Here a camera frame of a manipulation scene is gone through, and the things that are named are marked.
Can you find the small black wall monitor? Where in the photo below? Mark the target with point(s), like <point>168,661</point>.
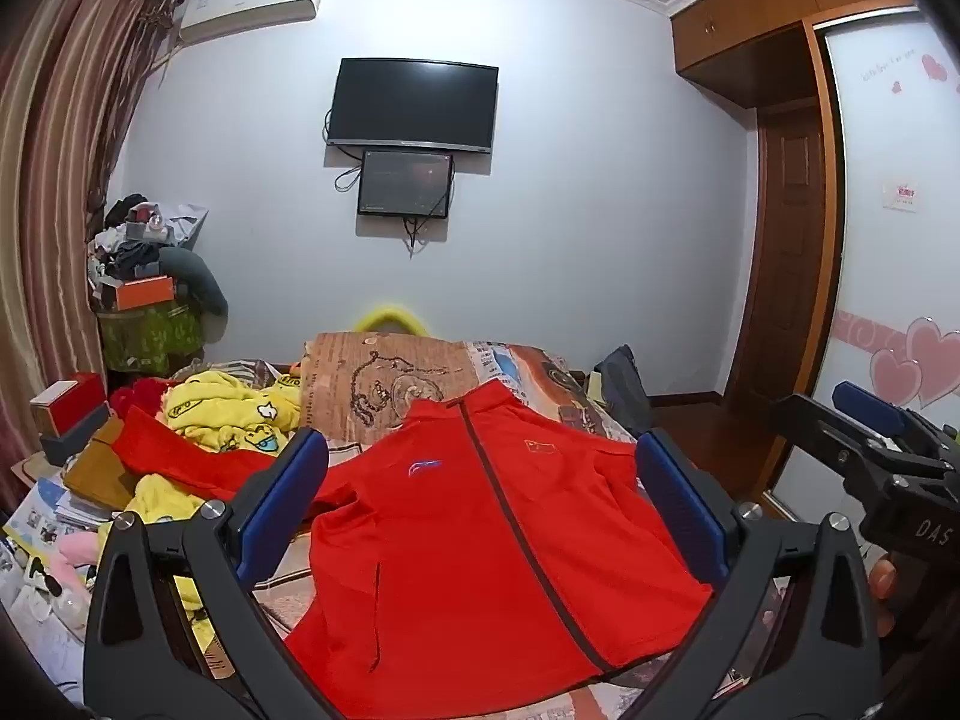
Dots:
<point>405,184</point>

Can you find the red zip jacket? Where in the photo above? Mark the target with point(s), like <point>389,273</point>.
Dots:
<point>480,540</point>

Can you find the green patterned cloth cover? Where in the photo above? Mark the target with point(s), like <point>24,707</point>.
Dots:
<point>150,337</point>

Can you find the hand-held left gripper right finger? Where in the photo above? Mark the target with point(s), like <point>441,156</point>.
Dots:
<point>679,495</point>

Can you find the wooden overhead cabinet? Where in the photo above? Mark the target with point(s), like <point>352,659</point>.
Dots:
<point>757,7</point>

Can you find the black wall television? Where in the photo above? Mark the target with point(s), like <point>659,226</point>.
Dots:
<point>412,105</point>

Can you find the red and white box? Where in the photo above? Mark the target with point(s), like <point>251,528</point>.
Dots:
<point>67,399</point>

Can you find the person's right hand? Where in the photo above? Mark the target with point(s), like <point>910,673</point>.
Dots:
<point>883,581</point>

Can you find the dark blue bag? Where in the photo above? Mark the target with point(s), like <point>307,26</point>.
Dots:
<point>621,390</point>

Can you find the orange box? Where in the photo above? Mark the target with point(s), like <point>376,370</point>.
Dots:
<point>142,294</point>

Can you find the striped brown curtain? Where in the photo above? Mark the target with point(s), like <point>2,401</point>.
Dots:
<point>60,165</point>

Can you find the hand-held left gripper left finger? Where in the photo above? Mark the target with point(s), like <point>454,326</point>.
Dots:
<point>289,487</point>

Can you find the yellow cartoon fleece blanket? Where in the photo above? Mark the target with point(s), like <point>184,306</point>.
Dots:
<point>225,409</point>

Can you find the pink door sticker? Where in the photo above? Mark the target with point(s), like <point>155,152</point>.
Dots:
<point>900,195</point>

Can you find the pile of mixed clothes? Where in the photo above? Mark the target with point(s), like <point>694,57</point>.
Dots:
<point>135,240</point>

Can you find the red plush cloth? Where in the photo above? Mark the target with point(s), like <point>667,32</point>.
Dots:
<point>142,394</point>

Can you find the pile of printed papers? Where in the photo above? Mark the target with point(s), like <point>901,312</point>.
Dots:
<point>45,532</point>

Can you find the grey box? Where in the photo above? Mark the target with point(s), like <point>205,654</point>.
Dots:
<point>75,444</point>

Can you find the pink plush toy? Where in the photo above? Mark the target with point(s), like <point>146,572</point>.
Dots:
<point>79,549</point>

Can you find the brown wooden board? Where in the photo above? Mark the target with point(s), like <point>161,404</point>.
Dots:
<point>97,472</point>

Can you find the white air conditioner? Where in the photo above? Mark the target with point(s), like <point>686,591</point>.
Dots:
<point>247,7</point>

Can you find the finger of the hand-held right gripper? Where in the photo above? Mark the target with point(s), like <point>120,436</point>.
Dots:
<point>862,399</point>
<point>814,424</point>

